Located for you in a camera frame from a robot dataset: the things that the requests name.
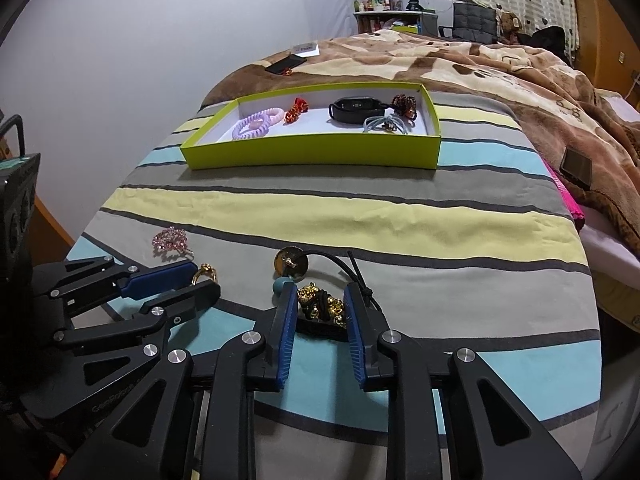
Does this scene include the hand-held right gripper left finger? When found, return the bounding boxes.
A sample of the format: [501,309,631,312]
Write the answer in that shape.
[75,279,297,480]

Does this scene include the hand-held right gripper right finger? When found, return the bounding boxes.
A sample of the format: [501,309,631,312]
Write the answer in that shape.
[342,281,583,480]

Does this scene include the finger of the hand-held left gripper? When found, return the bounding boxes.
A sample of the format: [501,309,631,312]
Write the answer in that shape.
[32,255,199,316]
[54,280,221,354]

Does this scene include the gold ring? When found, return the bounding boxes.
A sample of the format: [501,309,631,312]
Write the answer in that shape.
[192,263,220,286]

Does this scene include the black cord hair tie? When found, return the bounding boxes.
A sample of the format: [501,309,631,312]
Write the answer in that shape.
[272,245,382,331]

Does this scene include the purple spiral hair tie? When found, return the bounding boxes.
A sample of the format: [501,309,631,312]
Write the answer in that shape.
[232,114,274,141]

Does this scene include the green cardboard box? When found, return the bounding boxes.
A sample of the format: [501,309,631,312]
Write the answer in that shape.
[180,82,442,171]

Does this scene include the red bead bracelet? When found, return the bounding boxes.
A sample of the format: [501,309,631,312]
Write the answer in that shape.
[283,97,311,125]

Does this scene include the grey elastic hair ties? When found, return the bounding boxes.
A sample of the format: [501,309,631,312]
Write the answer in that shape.
[362,113,411,136]

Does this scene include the black smart band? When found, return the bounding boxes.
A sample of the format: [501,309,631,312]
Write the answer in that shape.
[328,96,389,124]

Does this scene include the amber bead bracelet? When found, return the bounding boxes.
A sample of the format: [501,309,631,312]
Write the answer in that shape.
[389,93,419,119]

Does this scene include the pink crystal hair clip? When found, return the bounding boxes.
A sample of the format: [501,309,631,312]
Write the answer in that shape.
[151,228,189,261]

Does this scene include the striped bed sheet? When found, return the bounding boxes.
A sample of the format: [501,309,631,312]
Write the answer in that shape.
[65,92,601,442]

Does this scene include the black smartphone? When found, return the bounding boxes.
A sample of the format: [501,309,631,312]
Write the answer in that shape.
[264,53,308,75]

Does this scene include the pink cloth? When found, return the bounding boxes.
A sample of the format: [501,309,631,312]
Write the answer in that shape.
[542,160,586,232]

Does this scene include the mattress with yellow skirt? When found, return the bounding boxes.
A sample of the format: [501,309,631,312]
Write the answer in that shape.
[579,210,640,332]

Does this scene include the black phone on blanket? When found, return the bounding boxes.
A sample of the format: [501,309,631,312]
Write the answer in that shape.
[559,148,594,189]

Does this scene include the brown plush blanket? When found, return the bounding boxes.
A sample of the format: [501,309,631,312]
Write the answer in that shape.
[202,30,640,262]

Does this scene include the black office chair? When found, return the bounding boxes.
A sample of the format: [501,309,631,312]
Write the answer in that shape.
[439,2,499,44]

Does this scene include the brown teddy bear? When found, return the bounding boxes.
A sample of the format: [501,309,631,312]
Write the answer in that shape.
[497,10,521,44]

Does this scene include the black bag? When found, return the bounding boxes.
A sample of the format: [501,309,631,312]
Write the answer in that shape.
[529,25,569,62]

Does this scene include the wooden wardrobe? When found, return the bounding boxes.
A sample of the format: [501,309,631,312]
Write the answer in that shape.
[569,0,640,92]

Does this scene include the wooden door frame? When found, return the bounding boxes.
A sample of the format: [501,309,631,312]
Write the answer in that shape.
[32,194,77,252]

